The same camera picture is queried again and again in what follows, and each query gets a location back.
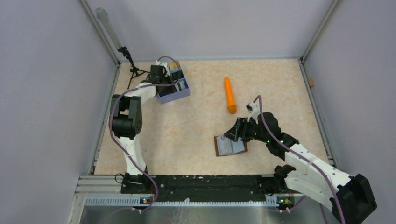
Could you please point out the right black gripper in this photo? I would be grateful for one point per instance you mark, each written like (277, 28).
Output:
(237, 130)

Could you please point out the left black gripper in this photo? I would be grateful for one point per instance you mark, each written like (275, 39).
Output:
(171, 89)

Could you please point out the brown leather card holder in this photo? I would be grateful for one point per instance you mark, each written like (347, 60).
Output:
(230, 146)

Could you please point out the silver card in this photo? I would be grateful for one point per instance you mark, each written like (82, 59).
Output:
(180, 85)

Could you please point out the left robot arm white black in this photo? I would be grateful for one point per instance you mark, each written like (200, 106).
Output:
(126, 121)

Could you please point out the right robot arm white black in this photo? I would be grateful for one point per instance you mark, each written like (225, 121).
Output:
(349, 198)

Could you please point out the gold card in tray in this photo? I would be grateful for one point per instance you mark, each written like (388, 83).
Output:
(174, 65)

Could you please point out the blue compartment tray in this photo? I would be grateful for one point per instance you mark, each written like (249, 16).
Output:
(177, 75)

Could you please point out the orange cylinder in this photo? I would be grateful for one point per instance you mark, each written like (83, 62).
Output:
(231, 105)

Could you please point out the small black tripod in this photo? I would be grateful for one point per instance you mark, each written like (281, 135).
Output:
(135, 72)

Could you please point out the small tan block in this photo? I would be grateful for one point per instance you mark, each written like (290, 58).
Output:
(310, 82)

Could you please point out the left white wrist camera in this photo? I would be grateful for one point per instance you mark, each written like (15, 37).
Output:
(165, 66)

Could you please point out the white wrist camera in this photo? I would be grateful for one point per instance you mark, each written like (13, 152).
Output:
(165, 66)
(254, 111)

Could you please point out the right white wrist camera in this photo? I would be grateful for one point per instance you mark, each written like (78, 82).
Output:
(254, 111)

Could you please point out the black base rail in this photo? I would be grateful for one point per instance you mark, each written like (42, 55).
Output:
(205, 188)

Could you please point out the grey tube on frame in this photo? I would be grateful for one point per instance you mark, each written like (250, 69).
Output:
(102, 16)

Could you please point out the white cable duct strip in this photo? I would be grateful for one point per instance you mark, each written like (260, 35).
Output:
(135, 201)

